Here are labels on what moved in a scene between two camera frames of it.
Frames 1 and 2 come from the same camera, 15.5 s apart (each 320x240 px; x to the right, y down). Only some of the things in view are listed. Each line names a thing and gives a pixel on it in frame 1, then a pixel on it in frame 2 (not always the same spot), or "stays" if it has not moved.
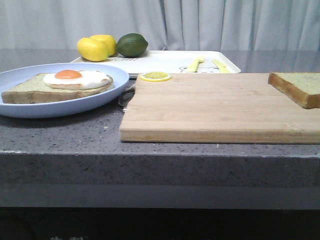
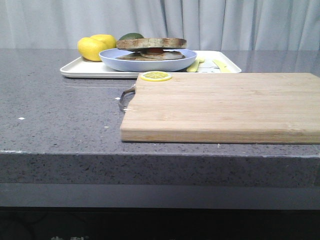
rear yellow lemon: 109,41 stays
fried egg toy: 73,79 → 160,54
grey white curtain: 167,25 stays
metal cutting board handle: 126,96 stays
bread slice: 303,87 → 151,43
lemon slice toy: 155,76 stays
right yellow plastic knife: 222,68 stays
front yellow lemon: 92,50 stays
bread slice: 34,89 → 149,56
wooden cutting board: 216,108 stays
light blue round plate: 11,77 → 108,57
